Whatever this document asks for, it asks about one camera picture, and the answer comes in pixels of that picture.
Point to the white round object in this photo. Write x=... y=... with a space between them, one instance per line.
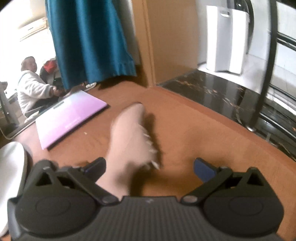
x=14 y=165

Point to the teal curtain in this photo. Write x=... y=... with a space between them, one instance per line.
x=89 y=41

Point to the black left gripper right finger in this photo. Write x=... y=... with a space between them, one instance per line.
x=236 y=203

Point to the white paper bag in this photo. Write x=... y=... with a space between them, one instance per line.
x=227 y=35

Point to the seated person white hoodie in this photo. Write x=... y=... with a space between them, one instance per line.
x=33 y=93

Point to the black metal shoe rack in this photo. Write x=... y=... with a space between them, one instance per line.
x=269 y=114

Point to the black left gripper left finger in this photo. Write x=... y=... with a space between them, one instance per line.
x=60 y=201

